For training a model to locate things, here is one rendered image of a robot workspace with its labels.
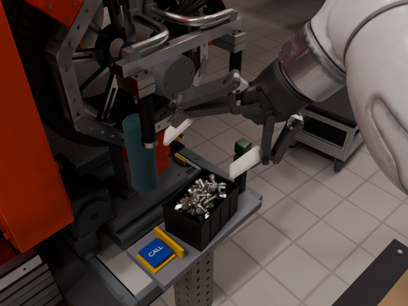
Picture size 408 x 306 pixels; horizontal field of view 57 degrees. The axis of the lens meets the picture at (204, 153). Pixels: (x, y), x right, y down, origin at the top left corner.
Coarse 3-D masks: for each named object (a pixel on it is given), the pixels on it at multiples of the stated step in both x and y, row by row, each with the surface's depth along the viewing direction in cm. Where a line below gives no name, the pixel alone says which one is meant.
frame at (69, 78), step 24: (96, 0) 93; (72, 24) 91; (48, 48) 94; (72, 48) 93; (72, 72) 97; (72, 96) 100; (72, 120) 104; (96, 120) 116; (168, 120) 134; (120, 144) 121
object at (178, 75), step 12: (120, 48) 112; (168, 60) 102; (180, 60) 103; (156, 72) 102; (168, 72) 101; (180, 72) 105; (192, 72) 108; (156, 84) 104; (168, 84) 103; (180, 84) 107; (168, 96) 106
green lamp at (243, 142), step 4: (240, 140) 115; (244, 140) 115; (236, 144) 114; (240, 144) 114; (244, 144) 113; (248, 144) 114; (236, 148) 115; (240, 148) 114; (244, 148) 113; (248, 148) 114; (236, 152) 116; (240, 152) 114; (244, 152) 114
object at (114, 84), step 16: (112, 0) 110; (160, 0) 129; (176, 0) 122; (112, 16) 110; (96, 32) 109; (112, 32) 113; (176, 32) 134; (96, 48) 112; (96, 80) 116; (112, 80) 121; (96, 96) 144; (112, 96) 124; (128, 96) 143; (160, 96) 138; (96, 112) 131; (112, 112) 134; (128, 112) 135
